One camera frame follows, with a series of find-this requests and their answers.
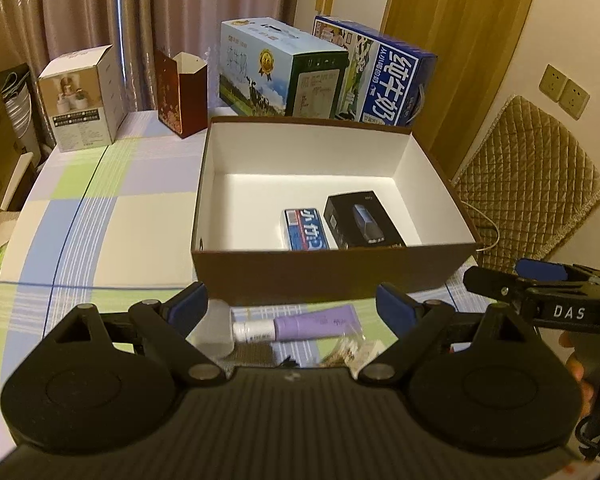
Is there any clear plastic cup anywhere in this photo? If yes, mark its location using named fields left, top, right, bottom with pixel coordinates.
left=187, top=299, right=236, bottom=359

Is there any dark red paper bag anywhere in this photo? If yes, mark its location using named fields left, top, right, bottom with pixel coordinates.
left=153, top=49, right=210, bottom=140

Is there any purple cosmetic tube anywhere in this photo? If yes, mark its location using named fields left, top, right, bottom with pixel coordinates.
left=231, top=305, right=363, bottom=343

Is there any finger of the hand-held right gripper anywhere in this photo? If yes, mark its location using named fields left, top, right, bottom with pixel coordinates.
left=515, top=258, right=600, bottom=288
left=462, top=266, right=536, bottom=306

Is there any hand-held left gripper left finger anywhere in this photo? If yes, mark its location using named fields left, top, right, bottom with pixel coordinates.
left=40, top=282, right=226, bottom=387

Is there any white cable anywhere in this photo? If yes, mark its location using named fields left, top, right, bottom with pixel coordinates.
left=462, top=200, right=501, bottom=253

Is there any white ribbed container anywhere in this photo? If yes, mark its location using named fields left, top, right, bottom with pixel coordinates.
left=2, top=80, right=35, bottom=153

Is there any clear snack packet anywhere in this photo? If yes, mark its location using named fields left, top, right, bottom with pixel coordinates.
left=320, top=337, right=386, bottom=368

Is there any beige curtain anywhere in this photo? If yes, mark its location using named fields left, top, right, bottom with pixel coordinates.
left=0, top=0, right=301, bottom=116

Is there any black shaver box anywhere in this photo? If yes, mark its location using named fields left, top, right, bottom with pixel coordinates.
left=323, top=191, right=406, bottom=250

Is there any beige wall socket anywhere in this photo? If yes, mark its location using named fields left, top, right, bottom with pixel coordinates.
left=560, top=79, right=591, bottom=121
left=539, top=64, right=568, bottom=101

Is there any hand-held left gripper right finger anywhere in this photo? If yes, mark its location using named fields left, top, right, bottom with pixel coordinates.
left=357, top=282, right=551, bottom=386

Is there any white product box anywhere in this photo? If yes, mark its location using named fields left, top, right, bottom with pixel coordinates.
left=37, top=44, right=128, bottom=153

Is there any blue toothpaste box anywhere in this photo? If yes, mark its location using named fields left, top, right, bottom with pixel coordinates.
left=280, top=206, right=340, bottom=251

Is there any quilted beige chair cover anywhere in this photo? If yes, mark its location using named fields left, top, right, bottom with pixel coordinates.
left=450, top=95, right=600, bottom=273

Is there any brown cardboard box white inside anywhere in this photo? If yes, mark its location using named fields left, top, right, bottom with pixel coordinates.
left=190, top=116, right=482, bottom=306

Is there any green milk carton box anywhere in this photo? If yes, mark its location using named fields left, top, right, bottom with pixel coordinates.
left=218, top=17, right=350, bottom=120

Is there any blue milk carton box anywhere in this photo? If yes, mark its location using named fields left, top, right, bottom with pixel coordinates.
left=312, top=15, right=438, bottom=128

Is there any person's right hand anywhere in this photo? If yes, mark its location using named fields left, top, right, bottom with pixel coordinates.
left=559, top=332, right=600, bottom=413

